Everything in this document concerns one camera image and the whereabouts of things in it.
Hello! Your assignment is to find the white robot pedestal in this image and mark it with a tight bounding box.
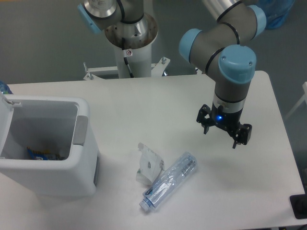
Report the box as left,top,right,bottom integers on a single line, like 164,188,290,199
83,13,171,81

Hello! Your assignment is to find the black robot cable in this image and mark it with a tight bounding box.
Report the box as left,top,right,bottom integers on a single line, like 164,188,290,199
121,37,134,79

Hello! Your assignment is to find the white trash can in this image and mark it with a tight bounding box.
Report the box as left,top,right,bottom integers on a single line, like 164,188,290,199
0,94,99,196

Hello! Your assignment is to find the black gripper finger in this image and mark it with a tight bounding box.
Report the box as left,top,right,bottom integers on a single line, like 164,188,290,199
232,124,252,149
196,104,213,134

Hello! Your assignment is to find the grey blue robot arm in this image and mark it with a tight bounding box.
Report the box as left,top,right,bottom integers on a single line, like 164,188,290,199
77,0,266,145

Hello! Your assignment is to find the blue water jug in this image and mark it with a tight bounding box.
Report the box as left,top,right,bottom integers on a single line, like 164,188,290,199
256,0,295,30

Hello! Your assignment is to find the black device at table edge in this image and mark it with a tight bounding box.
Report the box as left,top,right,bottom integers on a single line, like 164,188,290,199
290,194,307,219

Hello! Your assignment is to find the white paper wrapper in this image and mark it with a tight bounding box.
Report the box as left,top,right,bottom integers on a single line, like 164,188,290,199
136,142,165,185

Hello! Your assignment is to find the white frame at right edge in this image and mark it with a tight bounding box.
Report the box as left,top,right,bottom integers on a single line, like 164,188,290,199
285,81,307,120

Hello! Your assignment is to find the blue bottle at left edge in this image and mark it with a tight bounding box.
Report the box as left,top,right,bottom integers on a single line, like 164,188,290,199
0,80,13,94

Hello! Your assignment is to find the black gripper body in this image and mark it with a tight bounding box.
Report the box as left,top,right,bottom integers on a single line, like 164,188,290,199
205,104,243,137

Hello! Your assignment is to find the blue snack wrapper in bin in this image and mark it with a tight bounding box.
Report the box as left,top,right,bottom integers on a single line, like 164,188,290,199
26,147,66,161

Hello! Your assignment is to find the clear plastic bottle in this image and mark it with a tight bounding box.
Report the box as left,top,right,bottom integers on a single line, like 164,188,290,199
139,152,198,212

